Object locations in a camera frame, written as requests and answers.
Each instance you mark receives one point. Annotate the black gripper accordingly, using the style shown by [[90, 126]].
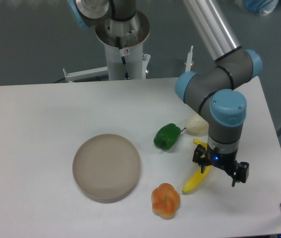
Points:
[[239, 172]]

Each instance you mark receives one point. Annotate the white metal bracket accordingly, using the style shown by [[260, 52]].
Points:
[[189, 61], [85, 74]]

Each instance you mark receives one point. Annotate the yellow toy banana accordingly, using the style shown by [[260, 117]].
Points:
[[195, 180]]

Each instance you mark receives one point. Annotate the green toy bell pepper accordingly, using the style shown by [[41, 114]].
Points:
[[167, 136]]

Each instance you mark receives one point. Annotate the white metal bracket left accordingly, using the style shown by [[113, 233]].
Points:
[[85, 74]]

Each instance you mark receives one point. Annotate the white toy garlic bulb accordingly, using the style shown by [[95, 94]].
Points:
[[196, 125]]

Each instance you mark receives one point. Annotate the clear plastic bag blue contents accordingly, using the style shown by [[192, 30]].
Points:
[[258, 7]]

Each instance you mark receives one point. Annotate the white metal bracket right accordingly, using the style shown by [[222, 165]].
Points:
[[189, 61]]

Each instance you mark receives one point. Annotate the orange knotted bread roll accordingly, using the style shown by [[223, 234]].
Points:
[[165, 201]]

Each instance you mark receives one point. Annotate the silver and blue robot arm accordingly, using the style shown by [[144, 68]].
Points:
[[213, 95]]

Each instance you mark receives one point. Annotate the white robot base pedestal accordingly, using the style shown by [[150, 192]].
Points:
[[123, 44]]

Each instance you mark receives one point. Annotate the beige round plate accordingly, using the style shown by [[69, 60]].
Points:
[[107, 168]]

